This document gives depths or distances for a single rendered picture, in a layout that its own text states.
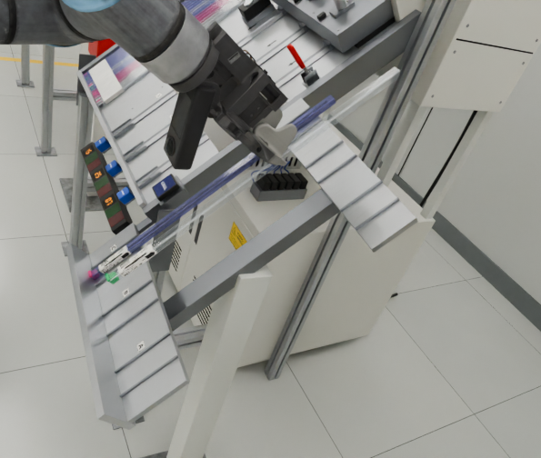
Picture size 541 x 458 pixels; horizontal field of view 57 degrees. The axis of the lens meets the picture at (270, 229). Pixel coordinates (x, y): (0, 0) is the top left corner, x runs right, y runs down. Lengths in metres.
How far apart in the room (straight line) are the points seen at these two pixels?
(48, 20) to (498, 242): 2.46
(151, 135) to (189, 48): 0.71
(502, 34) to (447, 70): 0.16
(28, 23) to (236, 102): 0.22
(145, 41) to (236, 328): 0.54
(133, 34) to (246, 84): 0.14
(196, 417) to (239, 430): 0.54
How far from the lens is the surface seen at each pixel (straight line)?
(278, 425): 1.68
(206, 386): 1.02
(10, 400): 1.64
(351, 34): 1.13
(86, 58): 1.69
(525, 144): 2.68
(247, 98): 0.60
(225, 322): 0.88
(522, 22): 1.42
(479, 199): 2.81
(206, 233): 1.56
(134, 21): 0.52
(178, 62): 0.55
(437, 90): 1.32
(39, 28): 0.59
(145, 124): 1.29
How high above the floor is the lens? 1.35
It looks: 34 degrees down
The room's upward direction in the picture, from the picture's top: 20 degrees clockwise
